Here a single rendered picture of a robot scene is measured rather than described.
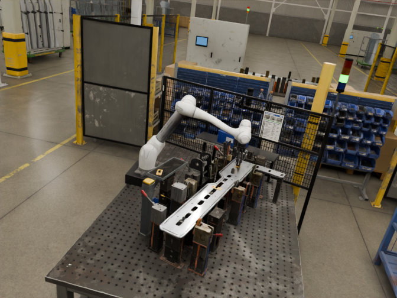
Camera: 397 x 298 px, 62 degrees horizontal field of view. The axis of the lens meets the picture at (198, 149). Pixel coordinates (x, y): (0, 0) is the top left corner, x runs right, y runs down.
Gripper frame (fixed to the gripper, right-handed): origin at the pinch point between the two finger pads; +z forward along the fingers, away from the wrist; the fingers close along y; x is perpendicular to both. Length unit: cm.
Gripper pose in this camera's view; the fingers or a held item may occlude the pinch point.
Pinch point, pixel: (238, 162)
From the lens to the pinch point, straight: 307.1
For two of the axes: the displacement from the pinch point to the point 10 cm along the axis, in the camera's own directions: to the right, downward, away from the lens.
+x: 4.7, -3.1, 8.3
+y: 8.7, 2.8, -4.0
